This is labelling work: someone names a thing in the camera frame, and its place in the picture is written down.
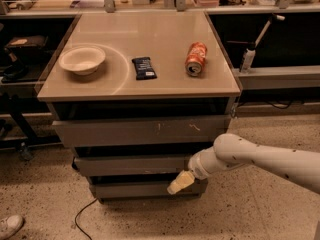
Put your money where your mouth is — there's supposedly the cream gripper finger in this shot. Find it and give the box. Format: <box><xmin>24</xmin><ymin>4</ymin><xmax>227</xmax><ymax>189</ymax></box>
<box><xmin>167</xmin><ymin>171</ymin><xmax>195</xmax><ymax>195</ymax></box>

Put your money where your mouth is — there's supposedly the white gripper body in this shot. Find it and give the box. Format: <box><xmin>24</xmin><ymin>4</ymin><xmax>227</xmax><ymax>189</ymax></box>
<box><xmin>188</xmin><ymin>148</ymin><xmax>220</xmax><ymax>180</ymax></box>

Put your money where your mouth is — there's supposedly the grey drawer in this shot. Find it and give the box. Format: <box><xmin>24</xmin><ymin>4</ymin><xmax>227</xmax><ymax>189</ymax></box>
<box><xmin>74</xmin><ymin>154</ymin><xmax>191</xmax><ymax>177</ymax></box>
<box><xmin>53</xmin><ymin>115</ymin><xmax>231</xmax><ymax>147</ymax></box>
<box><xmin>89</xmin><ymin>180</ymin><xmax>208</xmax><ymax>199</ymax></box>

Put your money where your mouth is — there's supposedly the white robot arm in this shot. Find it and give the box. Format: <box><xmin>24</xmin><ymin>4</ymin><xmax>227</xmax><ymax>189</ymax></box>
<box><xmin>167</xmin><ymin>133</ymin><xmax>320</xmax><ymax>195</ymax></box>

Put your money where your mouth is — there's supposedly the grey bottom drawer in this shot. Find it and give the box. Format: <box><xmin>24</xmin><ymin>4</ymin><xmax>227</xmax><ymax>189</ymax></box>
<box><xmin>89</xmin><ymin>180</ymin><xmax>208</xmax><ymax>199</ymax></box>

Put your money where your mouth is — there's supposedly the grey drawer cabinet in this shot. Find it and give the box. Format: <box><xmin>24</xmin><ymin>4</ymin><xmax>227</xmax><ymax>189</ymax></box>
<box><xmin>38</xmin><ymin>11</ymin><xmax>240</xmax><ymax>186</ymax></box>

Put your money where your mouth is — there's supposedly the grey top drawer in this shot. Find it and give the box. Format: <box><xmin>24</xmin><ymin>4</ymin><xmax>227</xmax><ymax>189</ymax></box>
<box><xmin>53</xmin><ymin>115</ymin><xmax>231</xmax><ymax>147</ymax></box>

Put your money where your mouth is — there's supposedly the orange soda can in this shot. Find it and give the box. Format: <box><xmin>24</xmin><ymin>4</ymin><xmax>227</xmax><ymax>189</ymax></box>
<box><xmin>185</xmin><ymin>42</ymin><xmax>207</xmax><ymax>77</ymax></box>

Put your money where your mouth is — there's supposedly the white handheld tool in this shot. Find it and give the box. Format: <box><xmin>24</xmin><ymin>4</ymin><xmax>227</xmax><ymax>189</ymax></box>
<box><xmin>239</xmin><ymin>14</ymin><xmax>285</xmax><ymax>73</ymax></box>

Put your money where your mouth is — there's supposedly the dark blue snack bar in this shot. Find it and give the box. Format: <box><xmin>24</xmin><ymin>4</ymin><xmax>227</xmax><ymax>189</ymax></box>
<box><xmin>132</xmin><ymin>57</ymin><xmax>157</xmax><ymax>80</ymax></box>

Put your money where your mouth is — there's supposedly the white bowl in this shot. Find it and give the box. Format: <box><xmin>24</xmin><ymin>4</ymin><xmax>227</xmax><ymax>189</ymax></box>
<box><xmin>58</xmin><ymin>46</ymin><xmax>106</xmax><ymax>76</ymax></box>

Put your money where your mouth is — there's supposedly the black stand with caster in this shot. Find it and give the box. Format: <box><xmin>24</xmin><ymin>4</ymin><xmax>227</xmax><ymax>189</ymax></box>
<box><xmin>0</xmin><ymin>93</ymin><xmax>60</xmax><ymax>161</ymax></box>

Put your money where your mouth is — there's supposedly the white shoe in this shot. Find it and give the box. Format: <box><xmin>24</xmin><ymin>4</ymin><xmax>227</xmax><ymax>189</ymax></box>
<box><xmin>0</xmin><ymin>215</ymin><xmax>24</xmax><ymax>240</ymax></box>

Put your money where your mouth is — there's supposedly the black floor cable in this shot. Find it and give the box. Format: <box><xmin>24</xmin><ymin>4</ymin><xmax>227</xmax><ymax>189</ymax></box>
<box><xmin>74</xmin><ymin>198</ymin><xmax>99</xmax><ymax>240</ymax></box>

